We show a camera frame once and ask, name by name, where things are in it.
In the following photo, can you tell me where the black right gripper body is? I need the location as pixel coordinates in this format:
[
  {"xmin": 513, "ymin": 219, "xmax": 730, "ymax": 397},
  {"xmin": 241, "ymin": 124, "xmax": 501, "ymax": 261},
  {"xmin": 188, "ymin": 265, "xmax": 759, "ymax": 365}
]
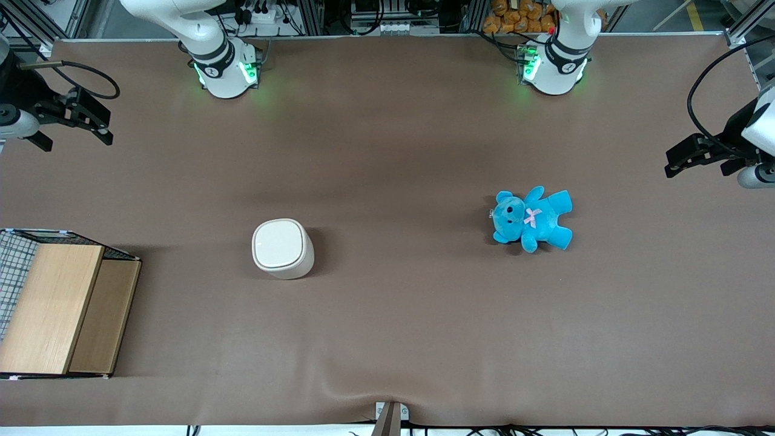
[{"xmin": 0, "ymin": 59, "xmax": 78, "ymax": 125}]

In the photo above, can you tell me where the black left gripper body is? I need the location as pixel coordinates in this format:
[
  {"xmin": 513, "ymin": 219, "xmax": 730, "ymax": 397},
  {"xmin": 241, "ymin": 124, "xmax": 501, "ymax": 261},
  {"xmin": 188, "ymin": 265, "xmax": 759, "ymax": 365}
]
[{"xmin": 702, "ymin": 99, "xmax": 762, "ymax": 165}]

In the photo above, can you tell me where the white lidded trash can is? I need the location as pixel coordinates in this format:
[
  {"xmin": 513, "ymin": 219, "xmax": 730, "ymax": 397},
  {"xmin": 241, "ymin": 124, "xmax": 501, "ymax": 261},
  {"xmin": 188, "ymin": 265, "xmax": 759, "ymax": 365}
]
[{"xmin": 251, "ymin": 218, "xmax": 315, "ymax": 280}]

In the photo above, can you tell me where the wooden shelf rack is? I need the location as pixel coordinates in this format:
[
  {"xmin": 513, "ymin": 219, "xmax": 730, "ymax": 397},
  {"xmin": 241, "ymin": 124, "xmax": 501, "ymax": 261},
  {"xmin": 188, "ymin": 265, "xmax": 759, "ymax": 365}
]
[{"xmin": 0, "ymin": 228, "xmax": 142, "ymax": 381}]

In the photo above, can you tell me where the blue teddy bear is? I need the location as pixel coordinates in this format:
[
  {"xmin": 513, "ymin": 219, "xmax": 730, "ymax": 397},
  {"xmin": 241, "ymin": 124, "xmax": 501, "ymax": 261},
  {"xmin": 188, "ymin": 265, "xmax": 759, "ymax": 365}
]
[{"xmin": 489, "ymin": 185, "xmax": 573, "ymax": 254}]

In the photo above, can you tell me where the white power strip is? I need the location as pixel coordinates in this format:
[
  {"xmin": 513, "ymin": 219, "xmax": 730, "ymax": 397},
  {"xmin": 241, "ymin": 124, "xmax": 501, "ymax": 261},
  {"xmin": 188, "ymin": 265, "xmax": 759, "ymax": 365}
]
[{"xmin": 238, "ymin": 4, "xmax": 286, "ymax": 26}]

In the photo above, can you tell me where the orange plush toy pile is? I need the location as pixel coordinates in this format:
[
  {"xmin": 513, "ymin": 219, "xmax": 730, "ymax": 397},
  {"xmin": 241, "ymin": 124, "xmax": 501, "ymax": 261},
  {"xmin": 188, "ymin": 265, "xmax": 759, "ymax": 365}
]
[{"xmin": 482, "ymin": 0, "xmax": 558, "ymax": 35}]

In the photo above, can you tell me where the brown table mat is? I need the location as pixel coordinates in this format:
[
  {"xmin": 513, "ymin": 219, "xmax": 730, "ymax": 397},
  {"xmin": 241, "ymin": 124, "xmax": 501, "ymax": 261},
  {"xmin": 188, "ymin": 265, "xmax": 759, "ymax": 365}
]
[{"xmin": 0, "ymin": 33, "xmax": 775, "ymax": 428}]

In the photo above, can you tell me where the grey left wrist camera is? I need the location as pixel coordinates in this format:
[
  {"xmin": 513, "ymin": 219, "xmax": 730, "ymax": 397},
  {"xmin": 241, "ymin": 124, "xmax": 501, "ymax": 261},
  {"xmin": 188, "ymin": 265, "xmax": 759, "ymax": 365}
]
[{"xmin": 737, "ymin": 162, "xmax": 775, "ymax": 190}]

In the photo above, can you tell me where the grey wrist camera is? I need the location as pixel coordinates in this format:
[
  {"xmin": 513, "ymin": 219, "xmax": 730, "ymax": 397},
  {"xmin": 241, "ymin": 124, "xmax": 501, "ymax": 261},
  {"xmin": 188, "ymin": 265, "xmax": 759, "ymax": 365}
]
[
  {"xmin": 0, "ymin": 107, "xmax": 41, "ymax": 141},
  {"xmin": 737, "ymin": 162, "xmax": 775, "ymax": 190}
]

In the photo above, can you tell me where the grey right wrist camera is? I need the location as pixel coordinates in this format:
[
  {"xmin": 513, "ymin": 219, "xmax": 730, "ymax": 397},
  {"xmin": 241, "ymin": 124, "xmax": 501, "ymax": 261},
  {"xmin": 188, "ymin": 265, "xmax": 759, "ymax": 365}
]
[{"xmin": 0, "ymin": 107, "xmax": 41, "ymax": 141}]

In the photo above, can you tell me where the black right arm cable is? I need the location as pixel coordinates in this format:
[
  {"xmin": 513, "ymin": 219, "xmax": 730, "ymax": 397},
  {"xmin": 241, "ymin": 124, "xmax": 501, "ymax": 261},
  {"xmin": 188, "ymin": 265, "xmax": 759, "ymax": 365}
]
[{"xmin": 17, "ymin": 60, "xmax": 121, "ymax": 101}]

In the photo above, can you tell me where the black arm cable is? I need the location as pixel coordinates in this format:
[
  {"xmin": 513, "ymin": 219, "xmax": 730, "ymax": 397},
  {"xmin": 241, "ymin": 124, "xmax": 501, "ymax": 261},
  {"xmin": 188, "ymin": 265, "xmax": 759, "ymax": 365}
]
[
  {"xmin": 17, "ymin": 60, "xmax": 121, "ymax": 101},
  {"xmin": 687, "ymin": 34, "xmax": 775, "ymax": 153}
]

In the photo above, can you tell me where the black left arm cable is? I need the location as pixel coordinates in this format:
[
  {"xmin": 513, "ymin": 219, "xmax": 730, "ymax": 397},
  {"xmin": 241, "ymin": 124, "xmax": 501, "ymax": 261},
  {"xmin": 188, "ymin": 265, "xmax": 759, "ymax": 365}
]
[{"xmin": 687, "ymin": 34, "xmax": 775, "ymax": 153}]

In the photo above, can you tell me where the aluminium frame profile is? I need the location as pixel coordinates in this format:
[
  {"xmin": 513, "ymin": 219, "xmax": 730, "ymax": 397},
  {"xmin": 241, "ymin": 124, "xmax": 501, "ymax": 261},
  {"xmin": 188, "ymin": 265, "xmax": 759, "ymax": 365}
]
[
  {"xmin": 0, "ymin": 0, "xmax": 93, "ymax": 42},
  {"xmin": 724, "ymin": 0, "xmax": 775, "ymax": 48}
]

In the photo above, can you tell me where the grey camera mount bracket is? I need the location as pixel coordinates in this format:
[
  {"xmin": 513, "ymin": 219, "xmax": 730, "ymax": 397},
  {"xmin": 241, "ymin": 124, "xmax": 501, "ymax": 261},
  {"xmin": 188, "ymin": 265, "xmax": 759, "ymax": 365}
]
[{"xmin": 371, "ymin": 400, "xmax": 411, "ymax": 436}]

